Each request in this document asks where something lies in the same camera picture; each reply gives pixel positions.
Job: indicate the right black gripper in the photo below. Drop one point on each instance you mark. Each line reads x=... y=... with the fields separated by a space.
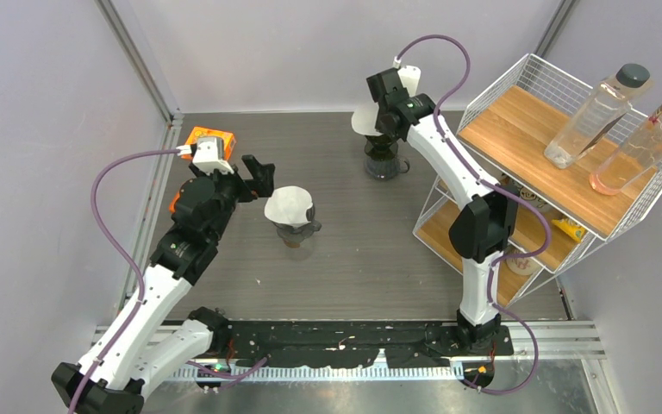
x=378 y=128

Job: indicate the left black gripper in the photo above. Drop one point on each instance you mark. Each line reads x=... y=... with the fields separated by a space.
x=261 y=183

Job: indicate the white paper coffee filter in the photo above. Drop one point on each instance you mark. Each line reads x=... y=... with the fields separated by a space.
x=289 y=205

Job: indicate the dark green glass dripper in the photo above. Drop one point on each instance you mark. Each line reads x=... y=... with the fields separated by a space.
x=381 y=147

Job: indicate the grey glass dripper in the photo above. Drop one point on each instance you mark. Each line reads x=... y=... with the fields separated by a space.
x=292 y=236

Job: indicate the glass carafe with leather collar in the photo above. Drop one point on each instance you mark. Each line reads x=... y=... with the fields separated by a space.
x=296 y=251

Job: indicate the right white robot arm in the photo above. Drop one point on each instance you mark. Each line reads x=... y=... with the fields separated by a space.
x=480 y=232

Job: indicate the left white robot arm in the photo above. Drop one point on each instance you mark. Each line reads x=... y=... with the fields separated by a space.
x=121 y=371

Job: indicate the orange box upper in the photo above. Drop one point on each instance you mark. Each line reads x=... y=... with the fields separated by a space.
x=228 y=139

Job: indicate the grey glass pitcher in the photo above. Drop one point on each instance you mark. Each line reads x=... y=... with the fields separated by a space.
x=386 y=169

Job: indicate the orange razor box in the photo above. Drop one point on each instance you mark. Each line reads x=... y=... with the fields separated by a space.
x=174 y=202

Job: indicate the patterned ceramic bowl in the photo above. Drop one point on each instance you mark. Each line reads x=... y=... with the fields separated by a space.
x=540 y=204

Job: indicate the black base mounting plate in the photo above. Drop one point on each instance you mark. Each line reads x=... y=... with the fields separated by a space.
x=350 y=344

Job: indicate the clear bottle grey cap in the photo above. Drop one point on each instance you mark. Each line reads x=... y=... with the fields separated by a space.
x=608 y=102

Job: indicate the yellow snack packet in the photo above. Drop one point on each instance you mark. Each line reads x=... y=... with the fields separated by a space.
x=570 y=228

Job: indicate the pink liquid bottle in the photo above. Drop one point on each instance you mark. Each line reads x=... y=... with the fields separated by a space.
x=639 y=152

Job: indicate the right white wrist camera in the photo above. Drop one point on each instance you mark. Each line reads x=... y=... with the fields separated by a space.
x=410 y=76

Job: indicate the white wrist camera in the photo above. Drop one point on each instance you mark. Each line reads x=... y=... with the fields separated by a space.
x=410 y=76
x=206 y=155

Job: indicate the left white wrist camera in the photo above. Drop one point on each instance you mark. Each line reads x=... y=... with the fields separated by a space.
x=206 y=155

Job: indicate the white wire wooden shelf rack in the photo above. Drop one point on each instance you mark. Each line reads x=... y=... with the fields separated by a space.
x=510 y=124

